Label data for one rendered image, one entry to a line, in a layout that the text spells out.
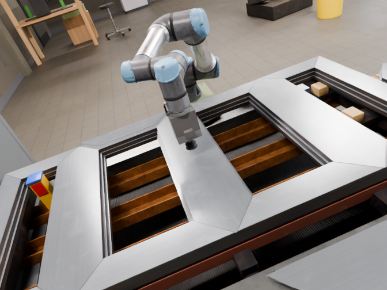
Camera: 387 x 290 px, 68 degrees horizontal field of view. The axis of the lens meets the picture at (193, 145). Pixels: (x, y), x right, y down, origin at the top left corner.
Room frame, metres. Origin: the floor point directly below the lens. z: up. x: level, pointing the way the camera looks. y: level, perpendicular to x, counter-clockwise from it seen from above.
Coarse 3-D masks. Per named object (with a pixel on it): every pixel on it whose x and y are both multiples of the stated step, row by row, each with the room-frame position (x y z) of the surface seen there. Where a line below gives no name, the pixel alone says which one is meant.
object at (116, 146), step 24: (312, 72) 1.18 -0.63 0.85; (240, 96) 1.14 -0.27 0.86; (360, 96) 0.90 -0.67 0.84; (120, 144) 1.07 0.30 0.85; (312, 144) 0.69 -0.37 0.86; (384, 168) 0.52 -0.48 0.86; (24, 192) 0.97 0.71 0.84; (336, 192) 0.50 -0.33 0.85; (288, 216) 0.48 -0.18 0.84; (240, 240) 0.46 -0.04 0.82; (0, 264) 0.62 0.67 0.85; (168, 264) 0.44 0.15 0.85; (0, 288) 0.54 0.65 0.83; (120, 288) 0.42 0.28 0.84
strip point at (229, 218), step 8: (248, 200) 0.55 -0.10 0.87; (224, 208) 0.55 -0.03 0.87; (232, 208) 0.54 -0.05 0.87; (240, 208) 0.53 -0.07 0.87; (208, 216) 0.54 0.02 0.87; (216, 216) 0.53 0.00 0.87; (224, 216) 0.52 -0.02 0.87; (232, 216) 0.51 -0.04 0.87; (240, 216) 0.50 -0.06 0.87; (208, 224) 0.51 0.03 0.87; (216, 224) 0.50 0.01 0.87; (224, 224) 0.49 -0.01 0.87; (232, 224) 0.49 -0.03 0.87
